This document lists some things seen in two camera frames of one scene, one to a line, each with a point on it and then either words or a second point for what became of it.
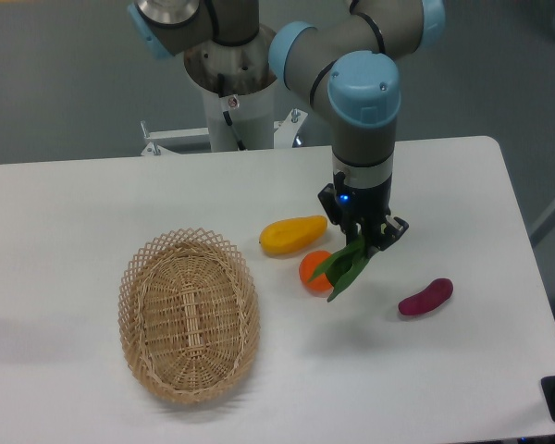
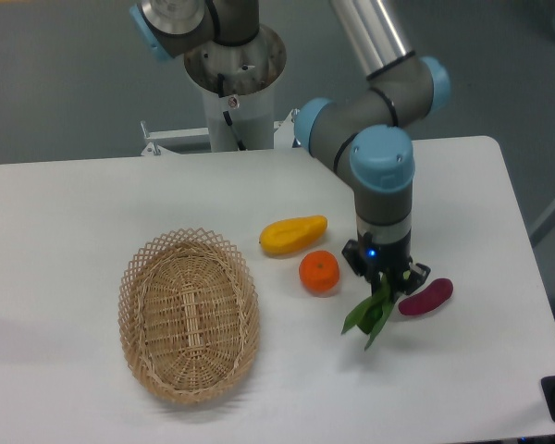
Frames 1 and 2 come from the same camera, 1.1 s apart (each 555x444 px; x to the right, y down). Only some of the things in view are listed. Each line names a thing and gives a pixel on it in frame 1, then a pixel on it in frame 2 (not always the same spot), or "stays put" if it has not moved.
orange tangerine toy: (320, 285) stays put
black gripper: (363, 212) -> (386, 248)
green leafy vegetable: (343, 265) -> (371, 312)
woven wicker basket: (190, 314) stays put
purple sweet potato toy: (437, 293) stays put
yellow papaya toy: (292, 234) stays put
